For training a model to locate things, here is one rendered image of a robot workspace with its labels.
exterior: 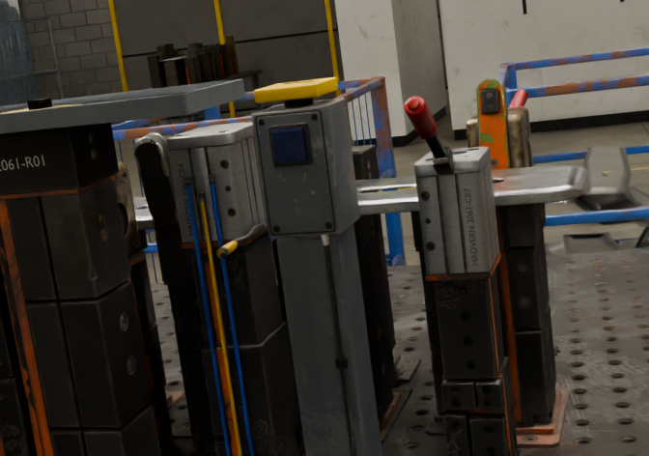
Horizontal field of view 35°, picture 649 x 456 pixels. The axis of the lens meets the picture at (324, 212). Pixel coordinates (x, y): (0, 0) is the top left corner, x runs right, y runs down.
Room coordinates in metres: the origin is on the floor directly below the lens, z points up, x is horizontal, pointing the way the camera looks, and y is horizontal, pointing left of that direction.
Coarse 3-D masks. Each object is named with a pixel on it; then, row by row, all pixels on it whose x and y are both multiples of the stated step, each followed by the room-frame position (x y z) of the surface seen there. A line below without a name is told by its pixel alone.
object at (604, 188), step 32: (512, 64) 4.04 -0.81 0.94; (544, 64) 4.04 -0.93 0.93; (512, 96) 2.93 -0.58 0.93; (544, 96) 2.91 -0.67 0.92; (544, 160) 4.04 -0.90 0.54; (608, 160) 3.57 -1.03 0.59; (608, 192) 3.09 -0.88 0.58; (640, 192) 3.54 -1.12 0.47; (608, 224) 3.23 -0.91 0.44; (640, 224) 3.01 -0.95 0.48
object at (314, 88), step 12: (276, 84) 0.93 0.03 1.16; (288, 84) 0.91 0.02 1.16; (300, 84) 0.88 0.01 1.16; (312, 84) 0.87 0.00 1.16; (324, 84) 0.89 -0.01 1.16; (336, 84) 0.92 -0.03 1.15; (264, 96) 0.89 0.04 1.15; (276, 96) 0.88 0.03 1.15; (288, 96) 0.88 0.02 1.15; (300, 96) 0.88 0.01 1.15; (312, 96) 0.87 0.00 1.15
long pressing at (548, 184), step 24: (528, 168) 1.24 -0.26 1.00; (552, 168) 1.22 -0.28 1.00; (576, 168) 1.22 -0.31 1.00; (360, 192) 1.24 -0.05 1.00; (384, 192) 1.20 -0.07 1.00; (408, 192) 1.18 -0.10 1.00; (504, 192) 1.10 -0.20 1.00; (528, 192) 1.09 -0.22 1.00; (552, 192) 1.08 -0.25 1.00; (576, 192) 1.09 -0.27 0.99; (144, 216) 1.24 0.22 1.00
